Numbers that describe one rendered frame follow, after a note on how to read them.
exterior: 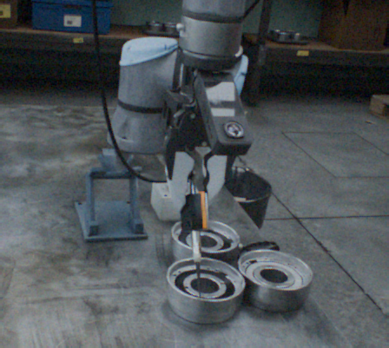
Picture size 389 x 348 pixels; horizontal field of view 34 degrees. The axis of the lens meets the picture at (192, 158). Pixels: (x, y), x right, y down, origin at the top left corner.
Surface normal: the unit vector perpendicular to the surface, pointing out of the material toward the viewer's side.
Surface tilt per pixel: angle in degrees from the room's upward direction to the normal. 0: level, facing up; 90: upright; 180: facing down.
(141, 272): 0
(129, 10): 90
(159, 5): 90
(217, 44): 90
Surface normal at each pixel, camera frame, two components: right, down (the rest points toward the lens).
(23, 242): 0.11, -0.93
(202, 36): -0.26, 0.33
